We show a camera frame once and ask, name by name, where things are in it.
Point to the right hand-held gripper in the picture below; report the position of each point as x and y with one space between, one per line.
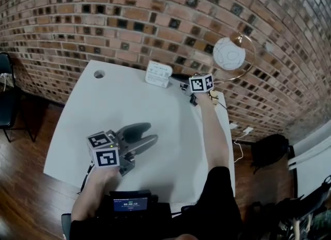
200 83

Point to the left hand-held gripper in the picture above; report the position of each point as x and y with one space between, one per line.
106 156

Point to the white box with label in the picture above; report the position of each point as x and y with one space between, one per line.
157 76

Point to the person's right forearm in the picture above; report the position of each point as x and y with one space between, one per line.
214 135

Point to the person's left forearm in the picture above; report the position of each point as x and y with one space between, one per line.
93 192

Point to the black chest device with screen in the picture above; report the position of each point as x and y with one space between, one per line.
130 205

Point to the person's black shirt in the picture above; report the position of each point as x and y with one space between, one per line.
222 202

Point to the black backpack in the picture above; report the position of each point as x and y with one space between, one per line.
270 152

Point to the black metal chair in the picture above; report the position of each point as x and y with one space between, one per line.
6 104

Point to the black office chair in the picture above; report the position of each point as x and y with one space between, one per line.
310 208

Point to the white wall plug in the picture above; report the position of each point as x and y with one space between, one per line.
233 126
248 130

